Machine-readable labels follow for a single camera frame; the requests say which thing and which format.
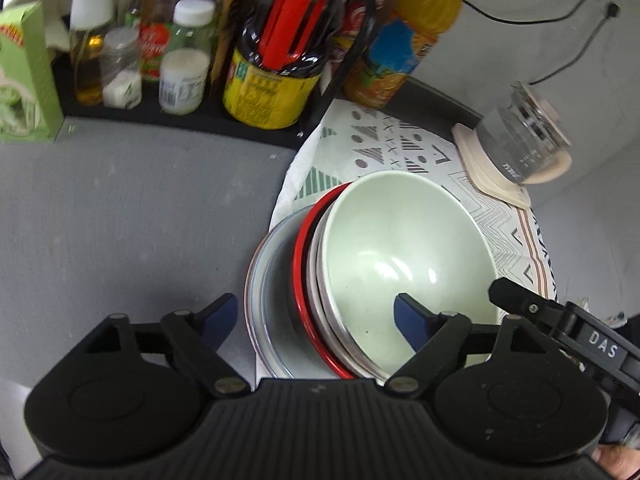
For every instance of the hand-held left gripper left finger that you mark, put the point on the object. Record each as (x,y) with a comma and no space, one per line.
(222,317)

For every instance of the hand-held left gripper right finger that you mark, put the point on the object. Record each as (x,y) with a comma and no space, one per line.
(410,317)

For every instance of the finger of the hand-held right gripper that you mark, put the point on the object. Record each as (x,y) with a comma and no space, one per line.
(525,305)

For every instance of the pale green bowl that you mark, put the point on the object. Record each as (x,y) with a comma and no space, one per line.
(400,230)

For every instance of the beige plate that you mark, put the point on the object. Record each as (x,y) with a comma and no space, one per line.
(320,305)

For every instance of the person's right hand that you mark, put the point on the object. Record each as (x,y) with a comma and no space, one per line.
(622,465)

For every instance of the beige striped zigzag cloth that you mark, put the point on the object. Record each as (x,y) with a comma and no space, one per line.
(505,220)

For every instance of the cream kettle base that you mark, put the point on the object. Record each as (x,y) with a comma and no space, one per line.
(480,170)

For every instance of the white geometric print cloth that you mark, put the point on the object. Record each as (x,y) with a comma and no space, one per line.
(380,140)

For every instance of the white capped clear jar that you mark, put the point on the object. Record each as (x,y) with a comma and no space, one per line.
(182,80)

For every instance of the glass jar with white powder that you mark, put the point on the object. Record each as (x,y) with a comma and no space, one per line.
(122,90)

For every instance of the red label jar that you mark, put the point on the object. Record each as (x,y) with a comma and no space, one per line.
(152,50)

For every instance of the amber oil bottle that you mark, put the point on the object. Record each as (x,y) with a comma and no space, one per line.
(87,75)

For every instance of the brown liquid bottle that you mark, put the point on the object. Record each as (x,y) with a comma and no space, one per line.
(230,10)

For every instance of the orange juice bottle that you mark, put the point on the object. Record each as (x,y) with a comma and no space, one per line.
(430,0)

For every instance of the green carton box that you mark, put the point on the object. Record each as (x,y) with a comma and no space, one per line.
(30,60)

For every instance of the white paper towel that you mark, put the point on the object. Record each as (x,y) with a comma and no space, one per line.
(45,0)

